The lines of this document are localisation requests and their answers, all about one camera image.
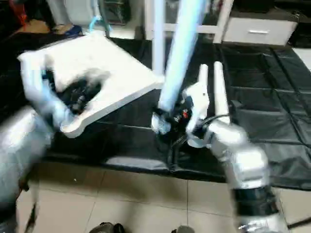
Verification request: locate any black left robot foot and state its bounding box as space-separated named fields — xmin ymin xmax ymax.
xmin=88 ymin=221 xmax=126 ymax=233

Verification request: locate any small blue box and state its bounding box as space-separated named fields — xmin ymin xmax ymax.
xmin=62 ymin=24 xmax=84 ymax=37

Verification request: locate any light blue hanger hook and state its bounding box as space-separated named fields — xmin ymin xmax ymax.
xmin=88 ymin=0 xmax=110 ymax=37

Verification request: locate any red cable bundle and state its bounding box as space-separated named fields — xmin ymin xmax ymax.
xmin=14 ymin=0 xmax=29 ymax=24

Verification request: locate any black robot foot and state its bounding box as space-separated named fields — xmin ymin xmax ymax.
xmin=171 ymin=224 xmax=196 ymax=233
xmin=88 ymin=221 xmax=126 ymax=233

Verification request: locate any white drawer cabinet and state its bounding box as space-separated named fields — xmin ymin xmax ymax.
xmin=223 ymin=16 xmax=299 ymax=45
xmin=144 ymin=0 xmax=234 ymax=42

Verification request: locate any black right robot foot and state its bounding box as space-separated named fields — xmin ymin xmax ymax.
xmin=171 ymin=224 xmax=196 ymax=233

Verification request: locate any white plastic table top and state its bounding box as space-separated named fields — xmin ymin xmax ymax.
xmin=18 ymin=33 xmax=165 ymax=139

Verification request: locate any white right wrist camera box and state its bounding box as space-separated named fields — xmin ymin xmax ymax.
xmin=182 ymin=83 xmax=211 ymax=148

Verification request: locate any white plastic table leg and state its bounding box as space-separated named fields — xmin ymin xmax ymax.
xmin=196 ymin=63 xmax=210 ymax=94
xmin=212 ymin=61 xmax=230 ymax=118
xmin=151 ymin=0 xmax=208 ymax=134
xmin=152 ymin=0 xmax=166 ymax=76

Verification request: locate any black work mat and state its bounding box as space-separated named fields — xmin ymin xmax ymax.
xmin=0 ymin=30 xmax=311 ymax=190

